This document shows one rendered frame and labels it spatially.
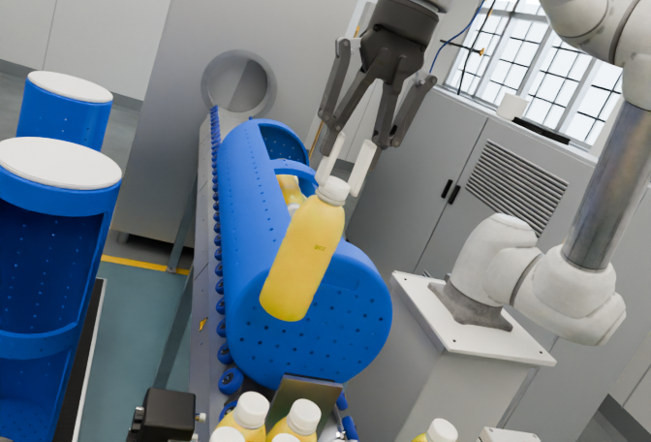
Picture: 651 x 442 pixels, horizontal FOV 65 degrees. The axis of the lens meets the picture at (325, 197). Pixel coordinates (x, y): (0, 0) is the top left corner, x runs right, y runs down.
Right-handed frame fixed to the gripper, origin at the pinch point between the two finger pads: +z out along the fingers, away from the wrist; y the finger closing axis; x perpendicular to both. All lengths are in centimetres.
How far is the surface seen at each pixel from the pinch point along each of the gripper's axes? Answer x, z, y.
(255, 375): -11.2, 41.7, -4.0
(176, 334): -109, 104, -6
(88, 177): -64, 35, 33
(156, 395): -1.5, 40.3, 12.3
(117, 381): -118, 137, 8
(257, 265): -13.9, 23.0, 1.9
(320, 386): -2.5, 35.2, -11.3
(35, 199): -56, 40, 42
